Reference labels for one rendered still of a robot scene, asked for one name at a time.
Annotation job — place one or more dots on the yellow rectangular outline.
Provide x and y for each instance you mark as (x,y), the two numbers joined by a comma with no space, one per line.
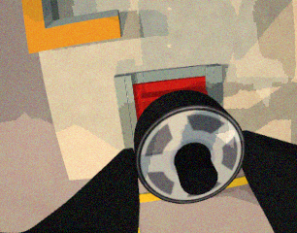
(149,197)

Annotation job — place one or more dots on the black tyre with white rim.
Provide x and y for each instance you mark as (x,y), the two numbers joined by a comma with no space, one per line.
(179,118)

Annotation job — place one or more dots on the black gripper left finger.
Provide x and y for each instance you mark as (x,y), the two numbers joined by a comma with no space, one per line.
(109,203)

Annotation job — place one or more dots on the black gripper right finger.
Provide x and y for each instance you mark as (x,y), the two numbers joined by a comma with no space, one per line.
(271,170)

